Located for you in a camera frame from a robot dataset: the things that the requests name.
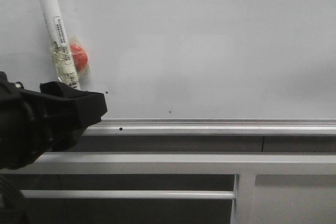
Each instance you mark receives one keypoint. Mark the red round magnet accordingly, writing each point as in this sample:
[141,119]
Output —
[79,56]

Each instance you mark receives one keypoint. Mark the white whiteboard marker pen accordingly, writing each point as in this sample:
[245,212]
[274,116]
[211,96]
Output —
[60,46]

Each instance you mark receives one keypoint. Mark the white horizontal stand bar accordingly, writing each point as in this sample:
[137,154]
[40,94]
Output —
[129,194]

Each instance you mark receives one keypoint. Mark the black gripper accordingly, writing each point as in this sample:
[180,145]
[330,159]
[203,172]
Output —
[68,113]

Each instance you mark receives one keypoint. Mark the white whiteboard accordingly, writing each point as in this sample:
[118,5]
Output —
[187,59]

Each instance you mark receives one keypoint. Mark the aluminium whiteboard tray rail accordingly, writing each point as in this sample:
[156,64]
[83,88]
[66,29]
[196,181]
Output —
[205,127]

